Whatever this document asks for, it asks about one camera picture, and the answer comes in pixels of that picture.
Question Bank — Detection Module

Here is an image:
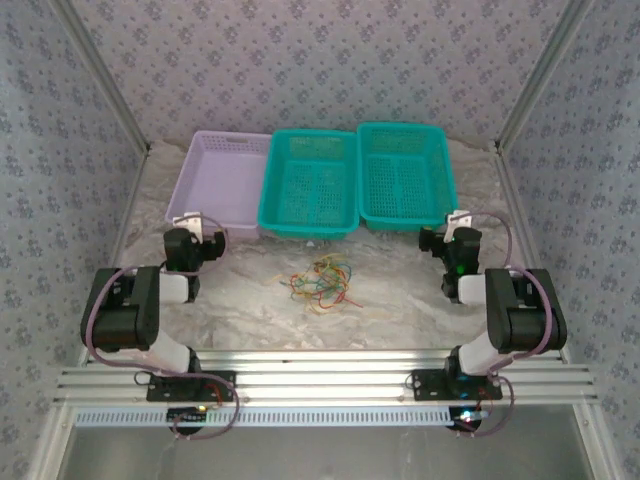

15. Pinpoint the dark green cable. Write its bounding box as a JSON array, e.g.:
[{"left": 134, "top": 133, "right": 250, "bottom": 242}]
[{"left": 289, "top": 272, "right": 331, "bottom": 304}]

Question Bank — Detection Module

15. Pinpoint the blue cable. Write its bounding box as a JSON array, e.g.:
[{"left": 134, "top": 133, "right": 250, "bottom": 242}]
[{"left": 292, "top": 269, "right": 346, "bottom": 301}]

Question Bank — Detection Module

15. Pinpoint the lilac plastic basket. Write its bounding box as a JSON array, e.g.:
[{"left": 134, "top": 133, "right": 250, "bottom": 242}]
[{"left": 164, "top": 129, "right": 274, "bottom": 240}]

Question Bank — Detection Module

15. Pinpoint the teal plastic basket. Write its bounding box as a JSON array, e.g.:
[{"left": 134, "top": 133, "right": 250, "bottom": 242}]
[
  {"left": 257, "top": 128, "right": 360, "bottom": 240},
  {"left": 356, "top": 122, "right": 460, "bottom": 234}
]

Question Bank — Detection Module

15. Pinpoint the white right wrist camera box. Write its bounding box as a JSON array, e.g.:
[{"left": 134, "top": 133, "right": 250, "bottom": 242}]
[{"left": 446, "top": 209, "right": 474, "bottom": 241}]

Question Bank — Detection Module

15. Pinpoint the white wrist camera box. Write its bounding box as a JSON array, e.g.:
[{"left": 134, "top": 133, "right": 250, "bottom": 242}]
[
  {"left": 172, "top": 212, "right": 204, "bottom": 242},
  {"left": 446, "top": 209, "right": 474, "bottom": 241}
]

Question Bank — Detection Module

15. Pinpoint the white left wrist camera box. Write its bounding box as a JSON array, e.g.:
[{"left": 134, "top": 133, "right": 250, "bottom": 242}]
[{"left": 172, "top": 212, "right": 204, "bottom": 242}]

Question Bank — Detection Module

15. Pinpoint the aluminium side rail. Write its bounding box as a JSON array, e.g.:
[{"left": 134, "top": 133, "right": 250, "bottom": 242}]
[
  {"left": 494, "top": 149, "right": 571, "bottom": 361},
  {"left": 94, "top": 149, "right": 151, "bottom": 281}
]

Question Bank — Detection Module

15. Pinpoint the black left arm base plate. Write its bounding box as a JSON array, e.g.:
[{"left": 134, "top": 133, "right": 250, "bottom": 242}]
[{"left": 146, "top": 370, "right": 237, "bottom": 402}]

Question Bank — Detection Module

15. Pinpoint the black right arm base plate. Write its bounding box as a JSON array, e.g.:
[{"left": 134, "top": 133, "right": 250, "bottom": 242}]
[{"left": 410, "top": 368, "right": 504, "bottom": 401}]

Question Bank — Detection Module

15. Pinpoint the aluminium mounting rail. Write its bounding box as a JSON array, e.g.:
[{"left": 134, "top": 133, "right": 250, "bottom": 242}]
[{"left": 52, "top": 349, "right": 599, "bottom": 406}]

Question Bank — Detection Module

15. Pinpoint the aluminium frame post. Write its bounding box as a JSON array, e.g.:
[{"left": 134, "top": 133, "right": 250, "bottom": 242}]
[
  {"left": 49, "top": 0, "right": 152, "bottom": 154},
  {"left": 493, "top": 0, "right": 599, "bottom": 154}
]

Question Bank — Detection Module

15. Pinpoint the white slotted cable duct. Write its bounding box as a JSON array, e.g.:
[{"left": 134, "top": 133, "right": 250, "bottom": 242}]
[{"left": 74, "top": 405, "right": 484, "bottom": 429}]

